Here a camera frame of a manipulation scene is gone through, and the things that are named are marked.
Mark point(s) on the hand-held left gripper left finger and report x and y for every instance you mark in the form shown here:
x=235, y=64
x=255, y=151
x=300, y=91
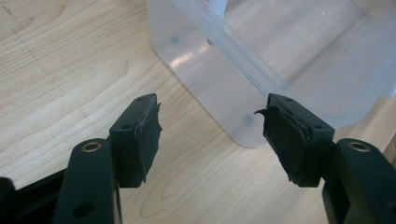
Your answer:
x=130, y=146

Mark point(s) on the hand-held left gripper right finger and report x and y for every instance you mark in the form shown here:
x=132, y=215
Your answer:
x=299, y=146

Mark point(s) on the clear plastic storage box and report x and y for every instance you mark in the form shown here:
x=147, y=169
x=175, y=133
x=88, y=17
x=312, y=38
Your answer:
x=236, y=77

